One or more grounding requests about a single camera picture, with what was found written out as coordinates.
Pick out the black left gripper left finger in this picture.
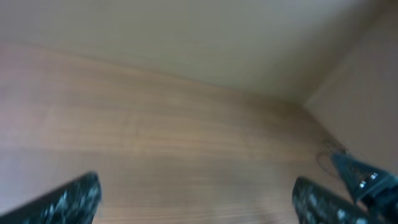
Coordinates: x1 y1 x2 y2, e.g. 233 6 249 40
1 171 102 224

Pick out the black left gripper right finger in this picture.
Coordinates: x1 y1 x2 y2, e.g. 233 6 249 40
292 177 384 224

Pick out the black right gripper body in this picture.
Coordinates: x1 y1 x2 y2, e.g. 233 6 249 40
361 185 397 223

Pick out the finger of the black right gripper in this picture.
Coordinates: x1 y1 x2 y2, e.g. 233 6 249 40
331 153 397 202

